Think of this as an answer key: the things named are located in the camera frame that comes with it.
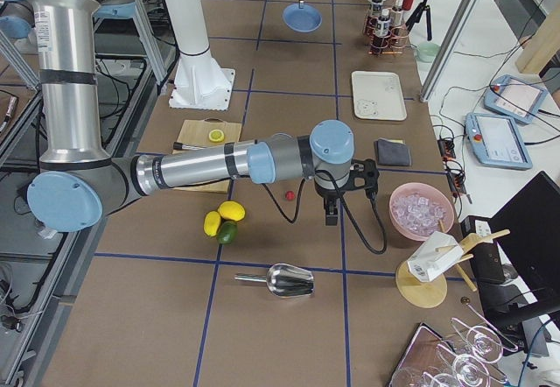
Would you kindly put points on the yellow lemon left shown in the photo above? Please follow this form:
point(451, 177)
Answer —
point(212, 223)

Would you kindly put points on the yellow lemon upper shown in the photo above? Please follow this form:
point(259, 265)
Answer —
point(232, 210)

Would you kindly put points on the yellow lemon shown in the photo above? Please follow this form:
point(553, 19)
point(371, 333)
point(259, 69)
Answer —
point(232, 210)
point(212, 223)

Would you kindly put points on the clear wine glass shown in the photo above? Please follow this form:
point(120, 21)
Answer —
point(481, 341)

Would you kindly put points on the halved lemon slice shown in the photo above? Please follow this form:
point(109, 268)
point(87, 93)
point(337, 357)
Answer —
point(216, 135)

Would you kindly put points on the pink bowl of ice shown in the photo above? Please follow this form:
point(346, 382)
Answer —
point(417, 210)

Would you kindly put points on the blue teach pendant near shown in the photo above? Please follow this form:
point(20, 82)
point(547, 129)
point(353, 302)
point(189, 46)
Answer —
point(496, 141)

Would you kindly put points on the blue plastic plate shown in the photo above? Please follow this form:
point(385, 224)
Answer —
point(302, 18)

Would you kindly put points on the black monitor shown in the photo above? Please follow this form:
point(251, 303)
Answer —
point(532, 247)

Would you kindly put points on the mint green bowl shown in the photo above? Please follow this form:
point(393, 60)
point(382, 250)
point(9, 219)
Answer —
point(427, 51)

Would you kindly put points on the white paper carton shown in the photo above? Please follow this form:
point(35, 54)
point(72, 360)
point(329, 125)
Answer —
point(437, 254)

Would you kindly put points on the grey folded cloth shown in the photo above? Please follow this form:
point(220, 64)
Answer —
point(392, 153)

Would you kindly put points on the steel ice scoop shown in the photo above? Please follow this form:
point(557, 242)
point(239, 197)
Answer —
point(283, 280)

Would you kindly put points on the steel muddler black tip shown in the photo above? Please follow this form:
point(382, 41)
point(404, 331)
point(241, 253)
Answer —
point(186, 147)

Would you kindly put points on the blue teach pendant far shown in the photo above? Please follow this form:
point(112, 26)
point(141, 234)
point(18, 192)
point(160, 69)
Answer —
point(516, 98)

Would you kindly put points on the blue teach pendant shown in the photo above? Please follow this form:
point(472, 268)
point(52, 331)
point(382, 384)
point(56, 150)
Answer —
point(516, 98)
point(496, 141)

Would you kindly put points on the cream bear tray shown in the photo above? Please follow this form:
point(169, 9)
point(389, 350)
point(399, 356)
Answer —
point(378, 96)

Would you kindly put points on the green lime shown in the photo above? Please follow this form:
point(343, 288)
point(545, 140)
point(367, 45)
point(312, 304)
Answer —
point(227, 232)

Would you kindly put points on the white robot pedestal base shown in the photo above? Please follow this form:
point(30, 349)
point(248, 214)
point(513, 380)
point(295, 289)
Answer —
point(199, 82)

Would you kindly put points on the copper wire bottle rack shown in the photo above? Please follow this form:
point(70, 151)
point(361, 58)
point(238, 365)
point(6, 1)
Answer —
point(386, 31)

